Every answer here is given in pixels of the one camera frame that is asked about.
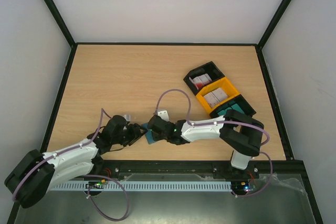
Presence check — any teal card holder wallet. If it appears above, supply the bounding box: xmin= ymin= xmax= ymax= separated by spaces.
xmin=141 ymin=123 xmax=158 ymax=145

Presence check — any black bin with red cards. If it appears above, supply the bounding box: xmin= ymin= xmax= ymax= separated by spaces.
xmin=183 ymin=61 xmax=225 ymax=95

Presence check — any yellow bin with cards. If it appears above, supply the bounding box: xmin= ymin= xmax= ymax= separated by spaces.
xmin=196 ymin=77 xmax=240 ymax=113

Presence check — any black bin with teal cards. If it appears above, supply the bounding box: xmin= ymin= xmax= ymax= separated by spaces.
xmin=209 ymin=94 xmax=256 ymax=118

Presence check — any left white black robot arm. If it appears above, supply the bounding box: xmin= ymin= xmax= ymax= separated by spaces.
xmin=4 ymin=115 xmax=147 ymax=208

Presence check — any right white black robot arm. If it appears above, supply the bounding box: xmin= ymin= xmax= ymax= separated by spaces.
xmin=146 ymin=110 xmax=269 ymax=170

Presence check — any stack of cards yellow bin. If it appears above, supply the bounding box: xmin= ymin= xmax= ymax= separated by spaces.
xmin=204 ymin=88 xmax=228 ymax=108

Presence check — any stack of white red cards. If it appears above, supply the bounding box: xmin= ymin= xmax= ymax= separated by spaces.
xmin=191 ymin=73 xmax=212 ymax=90

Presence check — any teal card stack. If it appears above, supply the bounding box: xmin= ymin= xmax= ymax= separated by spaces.
xmin=217 ymin=103 xmax=245 ymax=116

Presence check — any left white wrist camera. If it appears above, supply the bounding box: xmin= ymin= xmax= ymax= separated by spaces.
xmin=123 ymin=114 xmax=131 ymax=122

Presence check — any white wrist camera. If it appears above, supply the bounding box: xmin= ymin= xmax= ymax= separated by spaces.
xmin=154 ymin=110 xmax=170 ymax=121
xmin=123 ymin=114 xmax=131 ymax=122

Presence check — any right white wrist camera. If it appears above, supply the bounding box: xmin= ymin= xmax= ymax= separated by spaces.
xmin=154 ymin=110 xmax=170 ymax=121

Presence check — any black aluminium frame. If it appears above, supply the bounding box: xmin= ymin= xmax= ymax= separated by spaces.
xmin=7 ymin=0 xmax=324 ymax=224

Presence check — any light blue slotted cable duct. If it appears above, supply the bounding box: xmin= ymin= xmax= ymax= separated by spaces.
xmin=49 ymin=180 xmax=233 ymax=191

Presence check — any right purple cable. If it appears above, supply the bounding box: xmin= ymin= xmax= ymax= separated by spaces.
xmin=156 ymin=89 xmax=274 ymax=199

